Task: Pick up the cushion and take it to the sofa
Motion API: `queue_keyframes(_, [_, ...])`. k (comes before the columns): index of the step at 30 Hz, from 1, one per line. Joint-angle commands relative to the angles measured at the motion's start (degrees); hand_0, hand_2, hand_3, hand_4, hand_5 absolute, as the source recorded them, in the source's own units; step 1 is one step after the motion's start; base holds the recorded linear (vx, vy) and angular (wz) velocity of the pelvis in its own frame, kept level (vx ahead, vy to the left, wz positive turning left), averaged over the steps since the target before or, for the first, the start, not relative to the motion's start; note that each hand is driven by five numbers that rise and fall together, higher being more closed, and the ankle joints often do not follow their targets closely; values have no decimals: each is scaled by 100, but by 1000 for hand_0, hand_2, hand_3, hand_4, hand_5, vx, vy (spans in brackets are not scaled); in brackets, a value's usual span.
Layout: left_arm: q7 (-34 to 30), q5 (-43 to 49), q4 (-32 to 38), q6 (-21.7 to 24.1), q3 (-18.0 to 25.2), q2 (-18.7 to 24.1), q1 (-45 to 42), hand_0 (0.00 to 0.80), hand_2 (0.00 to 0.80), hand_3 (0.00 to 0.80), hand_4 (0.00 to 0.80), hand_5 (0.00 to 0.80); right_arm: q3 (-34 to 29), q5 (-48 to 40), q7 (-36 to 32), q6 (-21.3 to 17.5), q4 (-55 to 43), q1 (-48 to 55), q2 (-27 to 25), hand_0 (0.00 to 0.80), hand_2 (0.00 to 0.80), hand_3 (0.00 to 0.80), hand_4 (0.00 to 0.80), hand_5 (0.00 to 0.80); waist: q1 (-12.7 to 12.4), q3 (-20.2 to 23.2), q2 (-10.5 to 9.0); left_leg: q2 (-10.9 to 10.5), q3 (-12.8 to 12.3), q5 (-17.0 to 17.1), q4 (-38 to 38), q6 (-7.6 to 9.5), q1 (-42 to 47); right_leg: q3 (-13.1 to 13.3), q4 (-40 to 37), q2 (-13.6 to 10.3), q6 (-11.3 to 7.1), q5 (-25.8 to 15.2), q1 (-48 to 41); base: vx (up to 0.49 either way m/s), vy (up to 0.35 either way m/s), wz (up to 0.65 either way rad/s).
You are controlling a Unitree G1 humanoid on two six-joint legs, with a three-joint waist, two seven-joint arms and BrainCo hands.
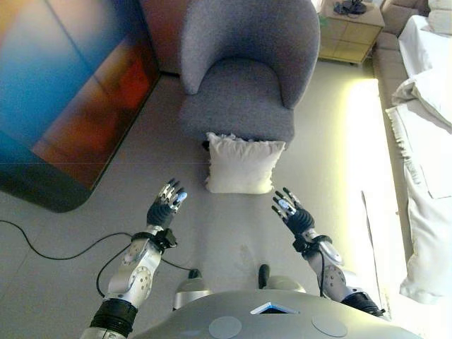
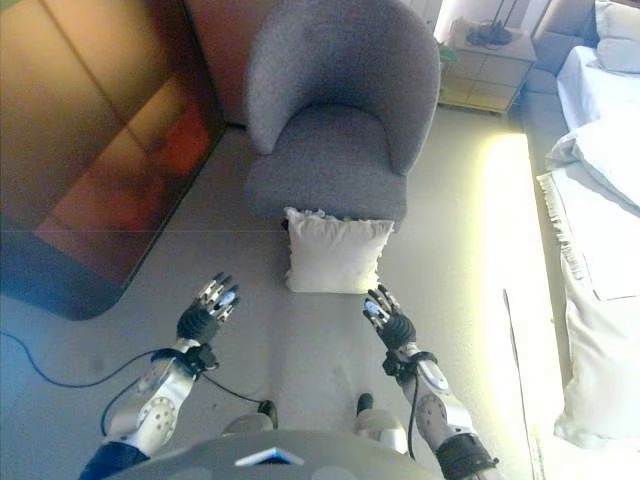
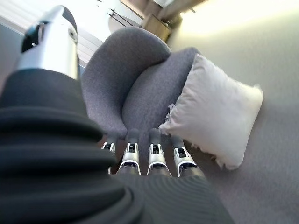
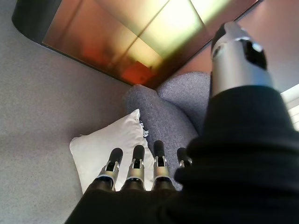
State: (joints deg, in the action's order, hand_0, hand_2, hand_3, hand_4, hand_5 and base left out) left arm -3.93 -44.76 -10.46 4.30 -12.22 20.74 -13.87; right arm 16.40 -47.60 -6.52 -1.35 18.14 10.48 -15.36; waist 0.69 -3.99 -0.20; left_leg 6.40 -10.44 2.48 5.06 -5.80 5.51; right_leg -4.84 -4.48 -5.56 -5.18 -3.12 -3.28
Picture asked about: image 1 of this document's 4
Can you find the robot left leg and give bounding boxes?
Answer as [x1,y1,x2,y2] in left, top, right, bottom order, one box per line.
[173,268,213,312]

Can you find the white frilled cushion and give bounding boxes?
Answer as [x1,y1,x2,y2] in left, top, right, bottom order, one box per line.
[204,131,287,195]

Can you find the light wooden cabinet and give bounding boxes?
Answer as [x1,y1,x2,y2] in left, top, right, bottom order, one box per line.
[318,1,386,66]

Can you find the robot right leg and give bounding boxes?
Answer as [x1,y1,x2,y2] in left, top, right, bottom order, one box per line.
[257,263,307,294]

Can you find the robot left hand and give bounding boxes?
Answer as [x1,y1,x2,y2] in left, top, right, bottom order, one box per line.
[145,178,188,230]

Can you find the beige sofa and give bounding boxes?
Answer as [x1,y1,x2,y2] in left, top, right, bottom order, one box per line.
[370,0,452,107]

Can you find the grey upholstered armchair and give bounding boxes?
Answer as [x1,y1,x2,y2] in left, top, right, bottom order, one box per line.
[178,0,321,150]

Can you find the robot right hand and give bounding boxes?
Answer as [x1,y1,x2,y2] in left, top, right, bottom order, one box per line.
[270,186,316,236]

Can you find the grey robot torso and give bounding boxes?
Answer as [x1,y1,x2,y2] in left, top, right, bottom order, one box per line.
[131,290,424,339]

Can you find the black floor cable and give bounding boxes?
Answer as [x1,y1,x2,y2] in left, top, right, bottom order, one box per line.
[0,220,194,297]

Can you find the black cables on cabinet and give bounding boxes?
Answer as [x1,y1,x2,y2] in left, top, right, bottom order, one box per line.
[332,0,368,16]

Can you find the white bed sheet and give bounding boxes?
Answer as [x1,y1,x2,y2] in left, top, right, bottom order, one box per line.
[385,13,452,304]

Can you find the colourful glossy panel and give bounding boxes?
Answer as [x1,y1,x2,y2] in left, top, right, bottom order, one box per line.
[0,0,160,213]

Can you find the robot leg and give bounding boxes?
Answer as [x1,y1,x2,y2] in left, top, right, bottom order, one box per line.
[173,268,213,312]
[257,263,307,294]

